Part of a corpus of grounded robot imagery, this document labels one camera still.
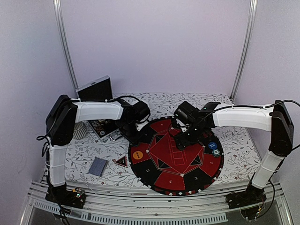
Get blue small blind button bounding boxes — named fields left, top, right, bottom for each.
left=208, top=142, right=218, bottom=150

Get row of poker chips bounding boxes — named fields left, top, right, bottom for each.
left=91, top=120, right=106, bottom=138

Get aluminium frame post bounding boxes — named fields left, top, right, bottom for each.
left=53, top=0, right=78, bottom=90
left=230, top=0, right=258, bottom=102

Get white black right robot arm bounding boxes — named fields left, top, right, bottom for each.
left=174, top=100, right=296, bottom=204

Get green fifty poker chip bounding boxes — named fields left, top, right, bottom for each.
left=212, top=149, right=221, bottom=158

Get orange big blind button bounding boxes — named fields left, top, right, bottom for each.
left=133, top=151, right=143, bottom=160

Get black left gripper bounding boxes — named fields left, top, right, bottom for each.
left=120, top=120, right=144, bottom=145

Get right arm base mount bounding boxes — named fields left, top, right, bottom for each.
left=225, top=185, right=267, bottom=220

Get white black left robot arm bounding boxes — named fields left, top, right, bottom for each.
left=36, top=95, right=150, bottom=203

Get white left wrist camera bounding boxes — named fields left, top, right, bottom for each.
left=135, top=121, right=148, bottom=132

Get aluminium poker chip case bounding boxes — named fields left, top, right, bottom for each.
left=76, top=75, right=122, bottom=142

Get left aluminium frame post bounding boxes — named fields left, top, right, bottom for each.
left=53, top=0, right=78, bottom=90

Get round red black poker mat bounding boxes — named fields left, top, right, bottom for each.
left=128, top=116, right=224, bottom=196

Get right aluminium frame post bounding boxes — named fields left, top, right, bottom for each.
left=230, top=0, right=258, bottom=102

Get black triangular all-in button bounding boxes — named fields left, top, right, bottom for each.
left=114, top=156, right=128, bottom=167

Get striped grey cup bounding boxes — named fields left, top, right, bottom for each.
left=73, top=121, right=87, bottom=140

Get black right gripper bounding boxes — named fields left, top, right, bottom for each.
left=174, top=123, right=207, bottom=150

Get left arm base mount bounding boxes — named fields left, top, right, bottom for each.
left=45, top=183, right=86, bottom=209

